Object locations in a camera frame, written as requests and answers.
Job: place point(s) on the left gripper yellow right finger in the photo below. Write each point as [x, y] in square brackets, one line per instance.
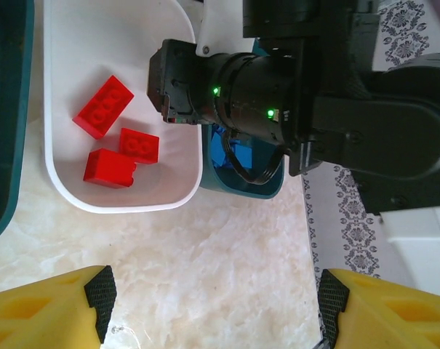
[394, 312]

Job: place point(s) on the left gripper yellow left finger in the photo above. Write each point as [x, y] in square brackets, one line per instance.
[41, 316]

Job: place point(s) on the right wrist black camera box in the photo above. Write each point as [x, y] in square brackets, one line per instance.
[176, 83]

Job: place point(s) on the small red lego brick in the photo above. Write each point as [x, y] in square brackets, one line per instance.
[139, 145]

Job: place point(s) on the white plastic container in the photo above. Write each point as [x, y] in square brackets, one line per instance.
[132, 54]

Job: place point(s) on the dark teal plastic container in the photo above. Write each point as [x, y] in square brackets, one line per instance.
[8, 109]
[241, 185]

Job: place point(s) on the small blue lego brick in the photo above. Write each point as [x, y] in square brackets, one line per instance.
[241, 156]
[219, 154]

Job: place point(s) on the white right gripper bracket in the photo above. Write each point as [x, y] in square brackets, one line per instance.
[223, 25]

